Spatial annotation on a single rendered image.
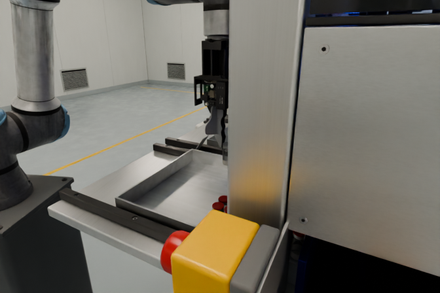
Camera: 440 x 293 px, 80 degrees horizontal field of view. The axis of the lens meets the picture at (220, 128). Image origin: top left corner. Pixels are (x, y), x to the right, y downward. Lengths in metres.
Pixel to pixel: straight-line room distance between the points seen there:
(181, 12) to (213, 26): 6.63
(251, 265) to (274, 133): 0.11
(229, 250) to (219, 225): 0.03
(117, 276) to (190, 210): 1.19
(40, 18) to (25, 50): 0.09
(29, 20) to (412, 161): 0.77
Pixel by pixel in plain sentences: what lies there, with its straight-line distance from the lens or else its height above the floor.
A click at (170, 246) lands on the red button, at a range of 0.27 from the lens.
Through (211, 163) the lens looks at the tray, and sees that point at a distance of 0.69.
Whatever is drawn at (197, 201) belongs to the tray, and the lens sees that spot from 0.56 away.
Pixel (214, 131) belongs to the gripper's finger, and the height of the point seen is 1.02.
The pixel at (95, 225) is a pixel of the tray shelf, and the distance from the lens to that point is 0.55.
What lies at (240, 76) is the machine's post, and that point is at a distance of 0.24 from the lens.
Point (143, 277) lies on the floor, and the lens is 1.65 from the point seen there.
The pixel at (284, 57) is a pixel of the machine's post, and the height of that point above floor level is 1.18.
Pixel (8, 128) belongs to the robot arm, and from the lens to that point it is 0.85.
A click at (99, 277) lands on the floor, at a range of 1.72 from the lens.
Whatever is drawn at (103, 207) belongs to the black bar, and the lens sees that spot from 0.55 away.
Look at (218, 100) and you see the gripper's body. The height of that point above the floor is 1.09.
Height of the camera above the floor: 1.19
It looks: 19 degrees down
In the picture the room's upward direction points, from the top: straight up
